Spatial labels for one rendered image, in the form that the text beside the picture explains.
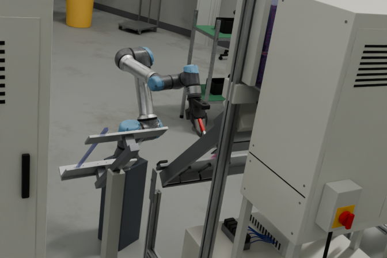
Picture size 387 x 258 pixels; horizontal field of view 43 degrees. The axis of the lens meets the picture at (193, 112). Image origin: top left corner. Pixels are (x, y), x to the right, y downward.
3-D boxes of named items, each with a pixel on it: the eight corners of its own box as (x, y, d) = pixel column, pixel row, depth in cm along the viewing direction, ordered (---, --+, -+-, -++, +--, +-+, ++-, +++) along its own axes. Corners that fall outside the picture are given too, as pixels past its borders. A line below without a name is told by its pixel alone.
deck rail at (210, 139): (161, 185, 235) (158, 173, 237) (165, 184, 236) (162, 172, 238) (232, 129, 177) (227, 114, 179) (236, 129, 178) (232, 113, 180)
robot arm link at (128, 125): (113, 141, 277) (114, 120, 272) (132, 137, 286) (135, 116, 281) (124, 150, 269) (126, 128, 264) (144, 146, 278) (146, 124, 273)
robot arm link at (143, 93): (133, 142, 284) (120, 48, 280) (154, 137, 293) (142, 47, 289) (144, 143, 274) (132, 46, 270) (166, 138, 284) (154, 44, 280)
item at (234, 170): (165, 184, 236) (162, 170, 238) (274, 169, 267) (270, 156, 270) (166, 183, 235) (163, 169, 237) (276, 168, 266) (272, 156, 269)
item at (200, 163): (164, 178, 236) (163, 172, 237) (274, 163, 267) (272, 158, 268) (180, 166, 220) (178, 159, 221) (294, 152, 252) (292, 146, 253)
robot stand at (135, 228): (97, 238, 298) (103, 158, 278) (117, 226, 312) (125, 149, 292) (118, 251, 289) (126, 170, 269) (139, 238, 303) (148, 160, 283)
